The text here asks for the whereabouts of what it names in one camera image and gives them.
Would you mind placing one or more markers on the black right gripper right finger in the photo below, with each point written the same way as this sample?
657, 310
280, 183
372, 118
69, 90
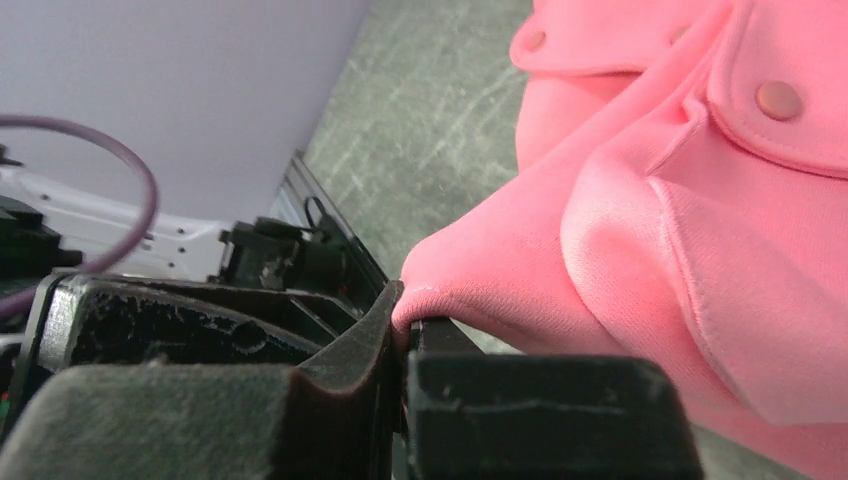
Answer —
470, 415

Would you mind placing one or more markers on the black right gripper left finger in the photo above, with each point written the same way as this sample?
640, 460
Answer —
331, 416

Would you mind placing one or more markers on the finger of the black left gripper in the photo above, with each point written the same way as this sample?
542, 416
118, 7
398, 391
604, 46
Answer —
80, 319

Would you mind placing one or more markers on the pink zip-up jacket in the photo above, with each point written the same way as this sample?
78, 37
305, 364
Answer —
681, 196

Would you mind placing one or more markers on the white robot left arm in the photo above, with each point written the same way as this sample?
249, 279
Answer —
49, 228

